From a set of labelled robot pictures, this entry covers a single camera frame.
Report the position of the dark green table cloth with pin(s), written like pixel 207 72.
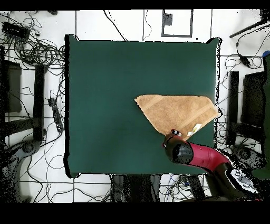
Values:
pixel 105 84

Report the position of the small blue round object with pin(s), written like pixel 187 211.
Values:
pixel 266 53

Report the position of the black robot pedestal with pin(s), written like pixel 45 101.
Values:
pixel 135 188

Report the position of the black box device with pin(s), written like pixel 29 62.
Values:
pixel 15 30

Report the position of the small dark grey object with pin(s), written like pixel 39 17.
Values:
pixel 52 12

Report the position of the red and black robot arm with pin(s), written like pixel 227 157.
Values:
pixel 202 156

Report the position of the black flat panel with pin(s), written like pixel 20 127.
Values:
pixel 12 88
pixel 253 99

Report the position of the black stand bar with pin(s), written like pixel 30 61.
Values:
pixel 39 101
pixel 233 101

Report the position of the black power strip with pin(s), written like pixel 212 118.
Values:
pixel 56 115
pixel 196 188

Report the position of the tan terry cloth towel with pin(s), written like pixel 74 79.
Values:
pixel 177 109

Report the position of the dark grey square plate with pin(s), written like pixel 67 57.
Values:
pixel 168 19

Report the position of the grey swivel chair base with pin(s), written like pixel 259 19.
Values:
pixel 246 154
pixel 27 147

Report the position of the grey square floor frame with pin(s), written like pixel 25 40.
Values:
pixel 162 29

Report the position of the black tripod leg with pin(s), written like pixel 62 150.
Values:
pixel 246 28

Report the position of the black power adapter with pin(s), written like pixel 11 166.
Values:
pixel 244 60

